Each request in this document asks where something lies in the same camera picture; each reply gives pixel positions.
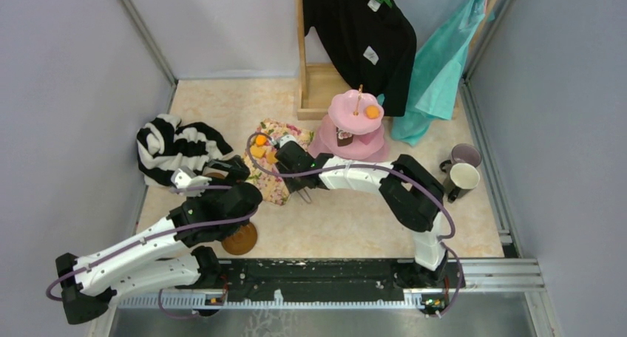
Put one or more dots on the black t-shirt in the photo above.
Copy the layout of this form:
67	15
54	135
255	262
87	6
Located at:
371	45

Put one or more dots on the black and white striped cloth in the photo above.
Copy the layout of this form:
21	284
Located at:
165	145

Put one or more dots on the chocolate cake slice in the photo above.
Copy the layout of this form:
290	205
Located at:
343	138

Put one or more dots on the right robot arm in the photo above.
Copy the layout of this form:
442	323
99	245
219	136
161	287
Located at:
412	194

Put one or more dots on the orange fish shaped biscuit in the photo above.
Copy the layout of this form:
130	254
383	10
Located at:
261	140

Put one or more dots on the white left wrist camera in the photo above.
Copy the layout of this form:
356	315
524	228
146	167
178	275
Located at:
184	179

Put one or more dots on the floral serving tray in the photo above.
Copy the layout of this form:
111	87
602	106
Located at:
273	189

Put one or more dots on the round smooth biscuit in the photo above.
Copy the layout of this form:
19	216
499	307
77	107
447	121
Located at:
372	112

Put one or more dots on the rectangular yellow biscuit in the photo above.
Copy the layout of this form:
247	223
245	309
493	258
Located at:
258	151

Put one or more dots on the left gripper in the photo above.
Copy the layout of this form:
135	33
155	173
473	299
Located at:
238	171

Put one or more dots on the round ridged biscuit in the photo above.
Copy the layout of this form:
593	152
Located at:
271	158

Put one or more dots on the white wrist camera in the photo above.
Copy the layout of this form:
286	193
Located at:
285	139
184	179

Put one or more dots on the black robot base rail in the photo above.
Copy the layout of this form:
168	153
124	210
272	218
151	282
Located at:
333	283

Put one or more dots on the purple mug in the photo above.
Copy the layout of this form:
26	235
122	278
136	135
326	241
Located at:
462	153

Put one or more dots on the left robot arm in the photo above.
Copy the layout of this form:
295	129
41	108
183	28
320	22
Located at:
173	252

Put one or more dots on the teal t-shirt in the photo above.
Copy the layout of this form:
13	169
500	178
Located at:
437	69

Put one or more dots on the grey mug with white interior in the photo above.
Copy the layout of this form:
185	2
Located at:
461	179

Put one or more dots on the pink three-tier cake stand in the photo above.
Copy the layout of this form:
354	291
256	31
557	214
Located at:
346	112

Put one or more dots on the brown wooden coaster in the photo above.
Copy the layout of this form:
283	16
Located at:
242	241

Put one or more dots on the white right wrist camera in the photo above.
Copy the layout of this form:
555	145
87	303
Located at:
285	139

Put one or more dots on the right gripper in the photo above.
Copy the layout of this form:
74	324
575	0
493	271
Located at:
293	185

